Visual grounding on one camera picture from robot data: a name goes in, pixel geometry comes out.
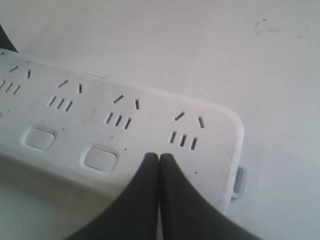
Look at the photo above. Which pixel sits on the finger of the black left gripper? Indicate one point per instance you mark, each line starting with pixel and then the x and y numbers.
pixel 5 42

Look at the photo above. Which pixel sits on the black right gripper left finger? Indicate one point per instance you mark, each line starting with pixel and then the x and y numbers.
pixel 133 215

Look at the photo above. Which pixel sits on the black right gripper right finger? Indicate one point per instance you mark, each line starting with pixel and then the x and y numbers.
pixel 185 214

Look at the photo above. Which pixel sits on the white five-outlet power strip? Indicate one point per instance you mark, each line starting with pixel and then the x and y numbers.
pixel 70 143

